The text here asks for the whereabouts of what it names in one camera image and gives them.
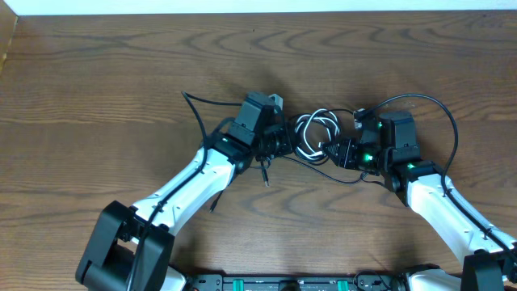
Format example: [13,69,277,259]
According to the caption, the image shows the black USB cable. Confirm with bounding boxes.
[208,108,371,213]

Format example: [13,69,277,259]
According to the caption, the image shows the white USB cable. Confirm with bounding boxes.
[293,108,340,159]

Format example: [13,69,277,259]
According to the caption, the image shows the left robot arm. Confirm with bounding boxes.
[75,91,295,290]

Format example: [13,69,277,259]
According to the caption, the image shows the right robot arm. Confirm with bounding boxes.
[322,112,516,290]

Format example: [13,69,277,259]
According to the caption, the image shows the left camera cable black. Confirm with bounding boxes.
[126,91,236,290]

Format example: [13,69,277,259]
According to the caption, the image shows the camera cable black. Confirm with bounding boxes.
[126,91,236,290]
[357,93,517,264]

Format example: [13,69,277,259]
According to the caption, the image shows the right camera cable black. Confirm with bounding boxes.
[357,93,517,264]

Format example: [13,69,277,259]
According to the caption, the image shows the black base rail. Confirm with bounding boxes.
[169,262,461,291]

